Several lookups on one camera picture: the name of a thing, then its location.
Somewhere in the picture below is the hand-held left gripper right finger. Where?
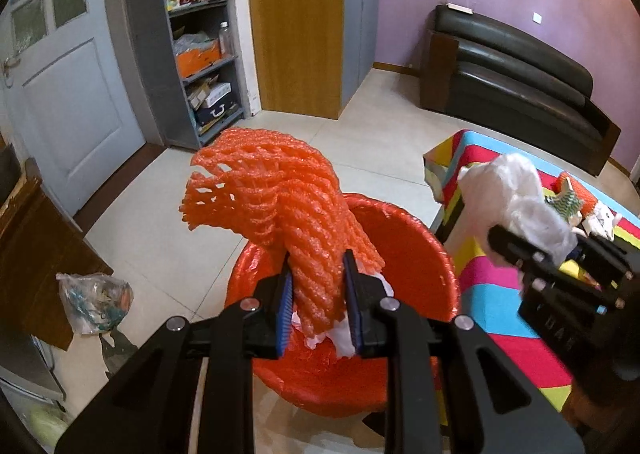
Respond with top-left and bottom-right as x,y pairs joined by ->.
343,249 -> 586,454

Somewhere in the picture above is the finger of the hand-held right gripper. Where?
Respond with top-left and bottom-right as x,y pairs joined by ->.
570,234 -> 636,307
487,225 -> 566,295

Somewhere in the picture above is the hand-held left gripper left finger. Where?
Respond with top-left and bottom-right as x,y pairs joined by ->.
54,254 -> 296,454

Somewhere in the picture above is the white paper bag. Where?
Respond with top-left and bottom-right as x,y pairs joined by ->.
582,204 -> 623,241

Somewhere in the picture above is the white plastic bag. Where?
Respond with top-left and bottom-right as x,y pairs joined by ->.
458,153 -> 579,297

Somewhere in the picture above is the small orange foam net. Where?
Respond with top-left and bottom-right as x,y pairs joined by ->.
555,171 -> 601,215

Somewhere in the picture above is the bin with red plastic liner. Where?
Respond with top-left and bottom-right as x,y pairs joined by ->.
225,192 -> 461,419

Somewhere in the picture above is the large orange foam net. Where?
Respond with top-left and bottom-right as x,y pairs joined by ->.
179,128 -> 386,337

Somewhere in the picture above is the crumpled white tissue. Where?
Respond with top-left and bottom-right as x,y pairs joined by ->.
292,274 -> 396,361

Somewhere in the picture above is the colourful striped blanket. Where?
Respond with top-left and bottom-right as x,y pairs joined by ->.
422,129 -> 640,427

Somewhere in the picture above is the dark green cloth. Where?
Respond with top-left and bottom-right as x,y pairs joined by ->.
100,329 -> 138,375

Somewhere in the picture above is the black leather sofa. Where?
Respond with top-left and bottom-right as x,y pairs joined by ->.
419,4 -> 622,177

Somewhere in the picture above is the clear plastic bag of waste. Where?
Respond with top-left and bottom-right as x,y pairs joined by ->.
56,272 -> 135,336

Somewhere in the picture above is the black carry case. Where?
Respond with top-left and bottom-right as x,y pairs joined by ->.
196,102 -> 240,127

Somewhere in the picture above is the pile of cardboard boxes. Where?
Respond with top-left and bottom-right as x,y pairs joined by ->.
186,77 -> 233,110

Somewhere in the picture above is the brown wooden cabinet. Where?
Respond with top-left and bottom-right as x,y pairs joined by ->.
0,157 -> 115,352

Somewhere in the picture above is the grey metal appliance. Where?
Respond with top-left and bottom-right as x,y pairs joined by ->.
0,334 -> 66,405

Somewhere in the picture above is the orange cardboard box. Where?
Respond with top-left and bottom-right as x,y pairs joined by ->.
175,42 -> 222,78

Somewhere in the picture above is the clear plastic wrapping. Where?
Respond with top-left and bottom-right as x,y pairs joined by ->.
174,33 -> 218,58

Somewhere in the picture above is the wooden wardrobe with grey doors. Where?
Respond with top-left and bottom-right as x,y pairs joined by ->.
246,0 -> 382,121

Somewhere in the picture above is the grey panelled door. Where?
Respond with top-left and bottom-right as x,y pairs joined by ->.
0,0 -> 148,217

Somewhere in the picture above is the grey bookshelf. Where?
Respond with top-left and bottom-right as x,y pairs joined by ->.
122,0 -> 246,151

